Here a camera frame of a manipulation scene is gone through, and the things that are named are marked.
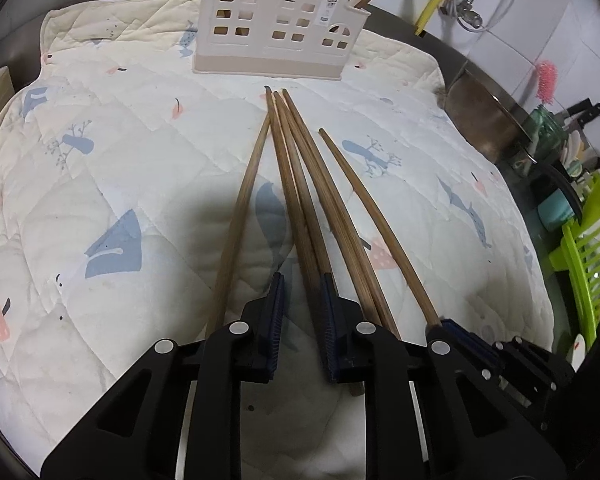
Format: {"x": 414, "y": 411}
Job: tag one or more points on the cream quilted patterned mat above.
{"x": 119, "y": 170}

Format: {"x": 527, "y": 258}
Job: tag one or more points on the black handled kitchen knife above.
{"x": 584, "y": 118}

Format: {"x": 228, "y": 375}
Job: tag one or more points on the pink bottle brush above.
{"x": 547, "y": 75}

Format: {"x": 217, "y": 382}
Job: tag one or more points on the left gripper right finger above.
{"x": 454, "y": 408}

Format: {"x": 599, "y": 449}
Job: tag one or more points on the green plastic dish rack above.
{"x": 579, "y": 255}

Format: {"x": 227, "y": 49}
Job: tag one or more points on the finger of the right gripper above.
{"x": 533, "y": 372}

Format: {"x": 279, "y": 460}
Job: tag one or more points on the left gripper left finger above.
{"x": 177, "y": 400}

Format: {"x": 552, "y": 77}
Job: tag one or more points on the wall valve right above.
{"x": 465, "y": 15}

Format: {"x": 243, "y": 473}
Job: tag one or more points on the beige plastic utensil holder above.
{"x": 277, "y": 38}

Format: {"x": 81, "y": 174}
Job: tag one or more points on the steel saucepan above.
{"x": 488, "y": 117}

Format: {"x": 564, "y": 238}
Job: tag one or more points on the green glass jar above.
{"x": 545, "y": 135}

